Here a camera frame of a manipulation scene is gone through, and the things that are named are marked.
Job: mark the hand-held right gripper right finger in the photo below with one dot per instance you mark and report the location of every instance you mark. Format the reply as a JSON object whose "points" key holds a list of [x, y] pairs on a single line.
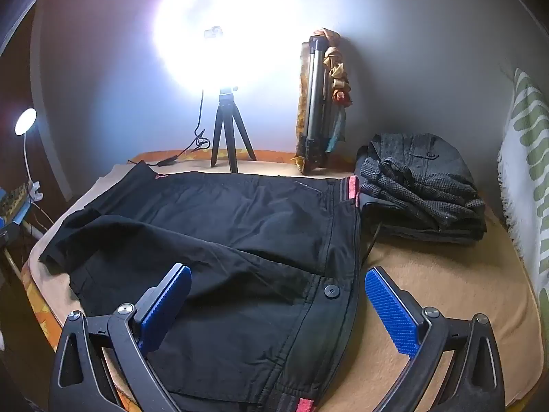
{"points": [[392, 313]]}

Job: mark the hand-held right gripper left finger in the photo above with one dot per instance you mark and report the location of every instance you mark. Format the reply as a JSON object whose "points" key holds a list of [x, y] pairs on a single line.
{"points": [[167, 304]]}

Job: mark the black pants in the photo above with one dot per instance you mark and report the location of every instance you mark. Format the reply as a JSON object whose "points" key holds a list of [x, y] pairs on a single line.
{"points": [[236, 231]]}

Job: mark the folded grey pants stack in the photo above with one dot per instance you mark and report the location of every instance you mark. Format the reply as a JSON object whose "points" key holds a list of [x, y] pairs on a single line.
{"points": [[420, 189]]}

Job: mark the blue yellow patterned object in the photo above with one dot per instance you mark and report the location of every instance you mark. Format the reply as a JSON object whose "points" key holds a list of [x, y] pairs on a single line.
{"points": [[15, 204]]}

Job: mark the white green patterned cloth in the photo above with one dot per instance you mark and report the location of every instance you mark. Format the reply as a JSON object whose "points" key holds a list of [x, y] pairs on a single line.
{"points": [[527, 158]]}

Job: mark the small black tripod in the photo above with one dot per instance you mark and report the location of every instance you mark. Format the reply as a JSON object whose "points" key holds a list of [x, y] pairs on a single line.
{"points": [[226, 107]]}

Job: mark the white clip lamp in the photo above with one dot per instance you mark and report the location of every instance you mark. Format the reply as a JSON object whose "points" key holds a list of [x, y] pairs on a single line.
{"points": [[25, 121]]}

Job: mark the folded silver tripod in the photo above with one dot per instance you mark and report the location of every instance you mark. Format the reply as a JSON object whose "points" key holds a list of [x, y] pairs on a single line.
{"points": [[315, 94]]}

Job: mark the orange patterned cloth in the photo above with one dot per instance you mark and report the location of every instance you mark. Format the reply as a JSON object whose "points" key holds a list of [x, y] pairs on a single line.
{"points": [[339, 73]]}

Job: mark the small camera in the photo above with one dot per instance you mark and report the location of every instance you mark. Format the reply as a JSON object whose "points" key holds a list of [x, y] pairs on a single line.
{"points": [[213, 33]]}

